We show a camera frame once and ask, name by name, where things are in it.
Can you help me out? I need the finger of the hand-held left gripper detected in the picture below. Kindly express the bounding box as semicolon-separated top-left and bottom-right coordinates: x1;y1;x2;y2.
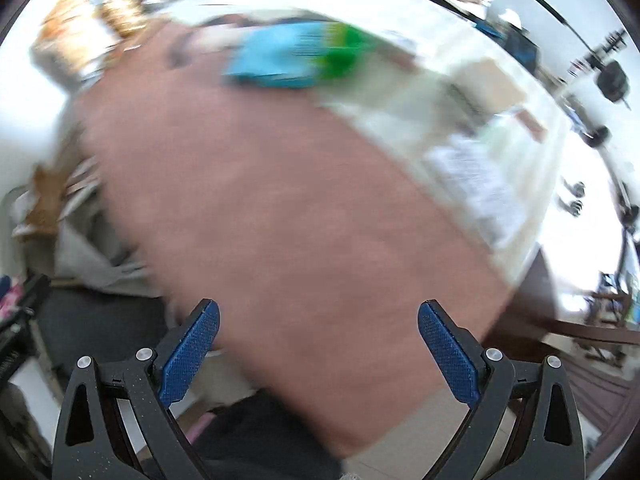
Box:
0;273;52;342

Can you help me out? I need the white brown cloth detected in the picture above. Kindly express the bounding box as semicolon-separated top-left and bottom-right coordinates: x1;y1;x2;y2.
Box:
54;217;168;292

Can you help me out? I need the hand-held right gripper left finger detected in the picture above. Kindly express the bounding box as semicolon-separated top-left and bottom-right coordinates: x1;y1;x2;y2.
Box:
52;298;221;480

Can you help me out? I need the golden bottle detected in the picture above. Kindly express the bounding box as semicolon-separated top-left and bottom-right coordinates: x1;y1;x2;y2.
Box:
96;0;147;37

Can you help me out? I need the small brown piece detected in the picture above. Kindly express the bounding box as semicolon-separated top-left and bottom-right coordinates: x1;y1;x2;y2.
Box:
514;106;547;142

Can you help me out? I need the dark fleece clothing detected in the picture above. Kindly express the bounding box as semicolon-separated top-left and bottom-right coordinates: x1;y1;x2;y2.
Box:
189;389;348;480

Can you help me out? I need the chrome dumbbell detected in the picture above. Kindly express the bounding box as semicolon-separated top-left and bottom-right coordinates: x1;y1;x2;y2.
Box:
559;179;587;217

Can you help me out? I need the small cardboard box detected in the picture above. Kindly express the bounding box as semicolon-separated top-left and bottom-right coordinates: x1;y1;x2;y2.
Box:
457;56;528;108

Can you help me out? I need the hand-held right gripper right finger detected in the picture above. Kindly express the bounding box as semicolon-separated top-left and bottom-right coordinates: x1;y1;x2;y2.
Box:
417;298;587;480

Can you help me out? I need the yellow snack bag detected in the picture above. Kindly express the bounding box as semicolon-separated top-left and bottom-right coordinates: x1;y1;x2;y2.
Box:
31;0;110;83

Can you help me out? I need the white printed paper sheet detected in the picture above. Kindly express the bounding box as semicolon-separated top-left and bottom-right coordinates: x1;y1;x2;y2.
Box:
424;134;532;252

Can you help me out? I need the dark wooden chair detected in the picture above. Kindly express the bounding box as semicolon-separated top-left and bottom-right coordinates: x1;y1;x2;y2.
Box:
492;247;640;363

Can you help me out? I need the pink patterned packet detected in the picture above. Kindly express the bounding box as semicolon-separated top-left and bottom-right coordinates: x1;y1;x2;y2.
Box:
0;284;25;313

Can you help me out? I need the blue green snack bag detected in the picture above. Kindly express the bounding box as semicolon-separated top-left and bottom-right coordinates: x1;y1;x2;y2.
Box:
222;20;375;91

